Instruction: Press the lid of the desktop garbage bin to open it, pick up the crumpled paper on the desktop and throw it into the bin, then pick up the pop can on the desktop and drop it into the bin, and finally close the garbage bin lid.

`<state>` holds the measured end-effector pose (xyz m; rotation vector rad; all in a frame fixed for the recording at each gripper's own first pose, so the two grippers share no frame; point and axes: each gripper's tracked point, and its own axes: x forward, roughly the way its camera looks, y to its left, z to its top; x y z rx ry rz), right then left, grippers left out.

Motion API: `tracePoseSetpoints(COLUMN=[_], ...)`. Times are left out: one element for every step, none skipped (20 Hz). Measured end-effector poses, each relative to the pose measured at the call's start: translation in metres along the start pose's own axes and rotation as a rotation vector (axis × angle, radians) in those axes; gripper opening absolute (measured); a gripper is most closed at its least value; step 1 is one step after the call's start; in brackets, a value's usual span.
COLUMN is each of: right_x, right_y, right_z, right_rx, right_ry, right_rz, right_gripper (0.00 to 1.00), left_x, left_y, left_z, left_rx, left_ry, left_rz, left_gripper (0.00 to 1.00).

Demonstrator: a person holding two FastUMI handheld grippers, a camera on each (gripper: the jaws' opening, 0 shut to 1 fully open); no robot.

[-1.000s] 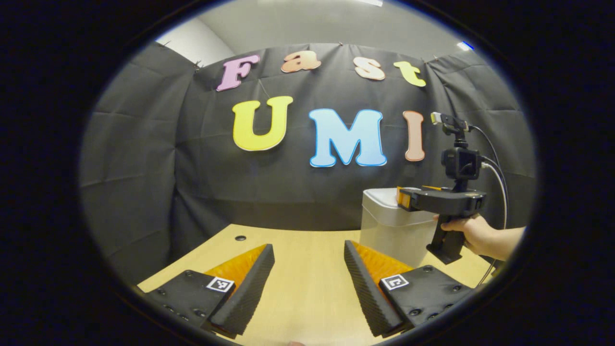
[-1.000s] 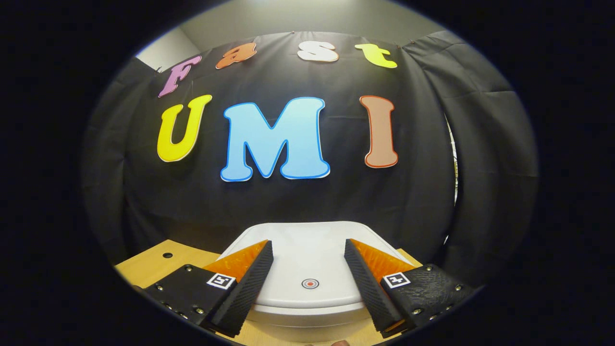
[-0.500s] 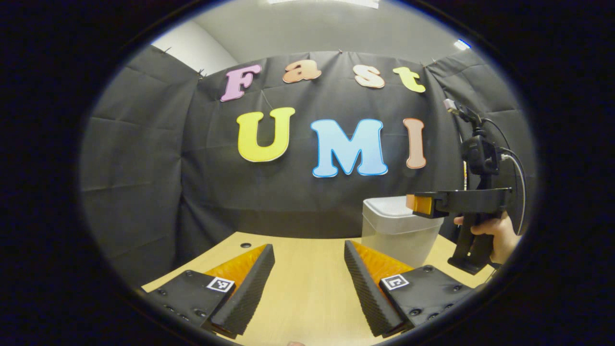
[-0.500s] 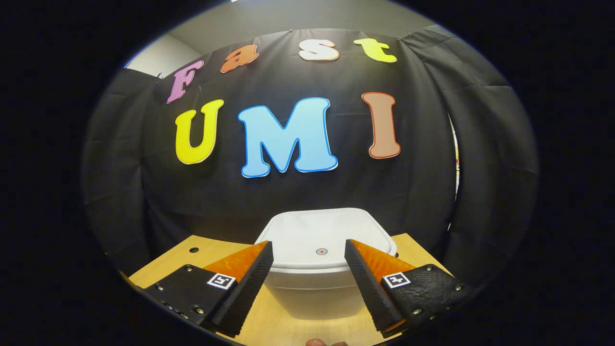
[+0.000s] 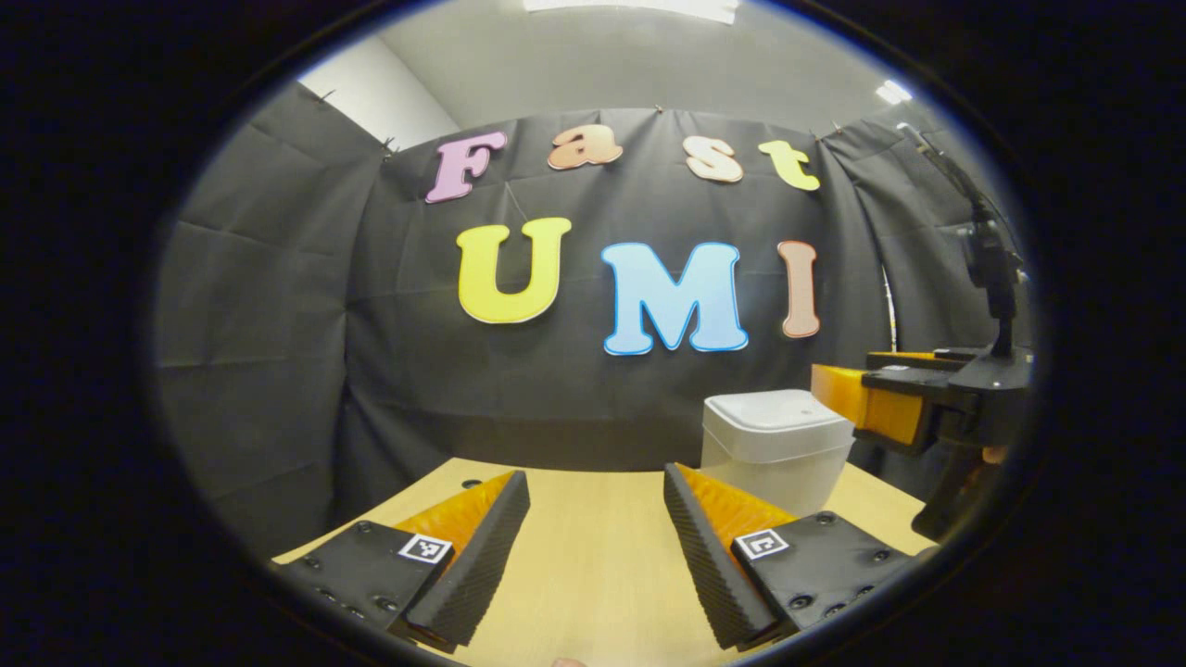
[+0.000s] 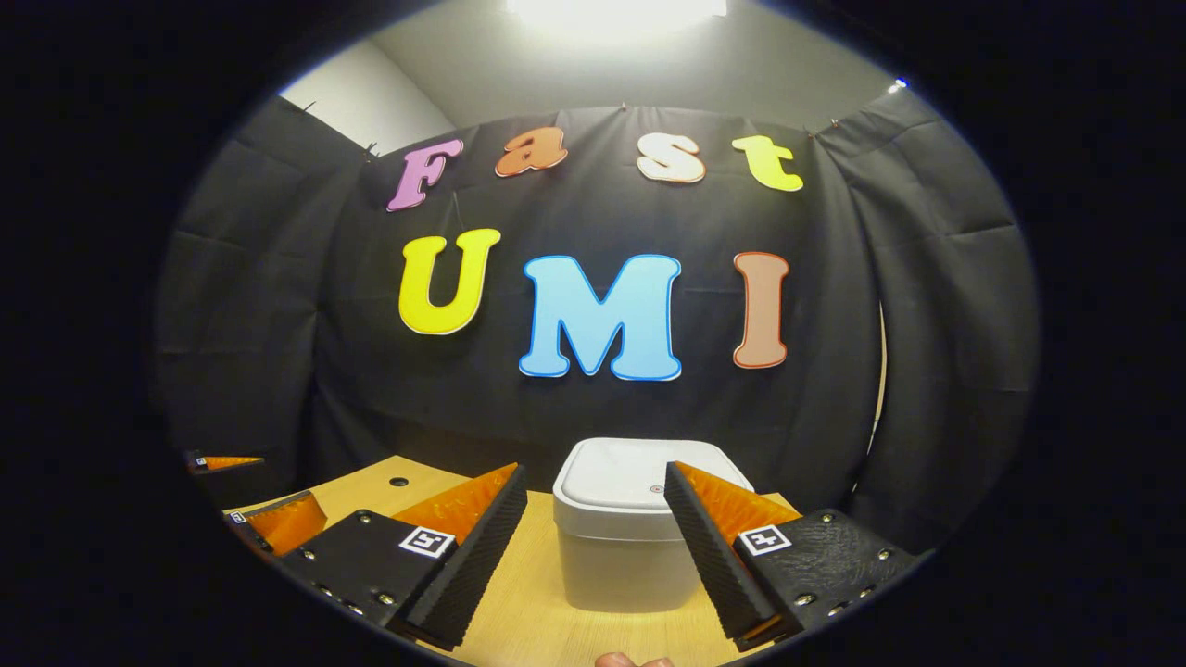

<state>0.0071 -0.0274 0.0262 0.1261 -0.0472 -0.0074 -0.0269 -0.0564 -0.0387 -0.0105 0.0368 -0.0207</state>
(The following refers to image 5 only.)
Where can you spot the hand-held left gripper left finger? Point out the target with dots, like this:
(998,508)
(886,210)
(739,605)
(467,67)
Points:
(482,556)

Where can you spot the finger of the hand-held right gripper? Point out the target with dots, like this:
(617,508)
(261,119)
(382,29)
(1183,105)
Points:
(913,384)
(913,356)

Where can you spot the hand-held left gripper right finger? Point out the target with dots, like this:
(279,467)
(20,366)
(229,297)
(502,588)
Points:
(709,556)

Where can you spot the white desktop garbage bin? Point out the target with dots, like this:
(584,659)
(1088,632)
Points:
(769,454)

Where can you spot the wooden desktop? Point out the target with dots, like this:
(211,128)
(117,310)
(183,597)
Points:
(593,556)

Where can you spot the small ceiling light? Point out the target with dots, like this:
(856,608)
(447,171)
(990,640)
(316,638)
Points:
(892,92)

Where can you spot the ceiling light panel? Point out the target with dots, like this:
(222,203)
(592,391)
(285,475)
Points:
(639,7)

